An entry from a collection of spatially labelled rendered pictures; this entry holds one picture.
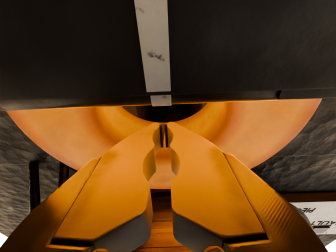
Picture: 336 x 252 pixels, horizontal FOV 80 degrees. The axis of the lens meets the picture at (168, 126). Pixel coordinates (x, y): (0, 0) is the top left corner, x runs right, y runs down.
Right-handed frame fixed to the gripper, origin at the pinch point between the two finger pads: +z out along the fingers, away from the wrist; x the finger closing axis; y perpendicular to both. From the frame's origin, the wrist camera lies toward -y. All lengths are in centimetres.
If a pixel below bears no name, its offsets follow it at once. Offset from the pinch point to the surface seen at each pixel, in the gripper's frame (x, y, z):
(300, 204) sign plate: 24.9, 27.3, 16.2
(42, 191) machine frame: -25.3, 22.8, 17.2
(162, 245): -0.8, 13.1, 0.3
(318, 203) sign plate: 28.4, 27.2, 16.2
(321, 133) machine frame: 15.8, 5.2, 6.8
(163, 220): -0.7, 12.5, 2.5
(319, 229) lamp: 34, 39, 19
